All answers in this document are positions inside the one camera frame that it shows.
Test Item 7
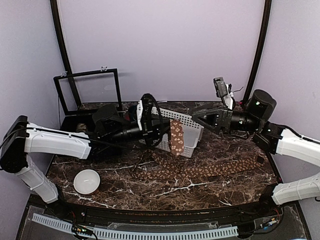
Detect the right black frame post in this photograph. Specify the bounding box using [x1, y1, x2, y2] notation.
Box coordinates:
[241, 0, 272, 107]

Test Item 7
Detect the black curved front rail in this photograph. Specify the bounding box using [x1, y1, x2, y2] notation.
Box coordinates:
[45, 188, 284, 225]

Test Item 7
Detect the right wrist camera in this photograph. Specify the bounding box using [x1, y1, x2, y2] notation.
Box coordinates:
[213, 77, 236, 110]

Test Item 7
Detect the black glass-lid display box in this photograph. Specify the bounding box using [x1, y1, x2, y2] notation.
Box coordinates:
[53, 66, 124, 132]

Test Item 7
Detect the left black frame post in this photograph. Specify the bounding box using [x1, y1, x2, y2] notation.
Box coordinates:
[50, 0, 81, 108]

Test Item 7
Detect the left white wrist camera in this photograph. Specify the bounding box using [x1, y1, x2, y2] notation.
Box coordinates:
[136, 99, 145, 131]

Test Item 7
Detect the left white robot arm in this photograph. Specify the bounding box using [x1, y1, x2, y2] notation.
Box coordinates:
[0, 103, 170, 218]

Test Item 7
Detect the black frame post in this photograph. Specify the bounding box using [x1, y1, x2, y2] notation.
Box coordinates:
[241, 0, 272, 107]
[50, 0, 81, 108]

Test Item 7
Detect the white slotted cable duct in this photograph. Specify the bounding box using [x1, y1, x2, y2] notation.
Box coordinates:
[31, 213, 239, 240]

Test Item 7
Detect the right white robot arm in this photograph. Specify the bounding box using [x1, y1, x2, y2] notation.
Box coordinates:
[189, 89, 320, 217]

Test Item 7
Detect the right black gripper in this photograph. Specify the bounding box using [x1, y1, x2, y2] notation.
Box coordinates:
[189, 102, 262, 135]

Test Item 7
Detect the brown floral patterned tie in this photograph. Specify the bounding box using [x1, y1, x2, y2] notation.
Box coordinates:
[131, 119, 265, 180]

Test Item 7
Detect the white bowl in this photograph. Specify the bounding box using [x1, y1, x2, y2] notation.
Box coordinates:
[73, 169, 101, 195]

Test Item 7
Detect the dark blue mug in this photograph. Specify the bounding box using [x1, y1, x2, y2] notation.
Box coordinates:
[127, 105, 138, 122]

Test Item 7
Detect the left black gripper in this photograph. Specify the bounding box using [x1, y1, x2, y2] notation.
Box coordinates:
[107, 113, 178, 148]

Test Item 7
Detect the white perforated plastic basket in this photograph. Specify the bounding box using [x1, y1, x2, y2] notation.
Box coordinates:
[138, 106, 206, 159]

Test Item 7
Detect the rolled tie in box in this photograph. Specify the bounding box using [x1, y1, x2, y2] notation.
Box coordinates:
[75, 123, 88, 133]

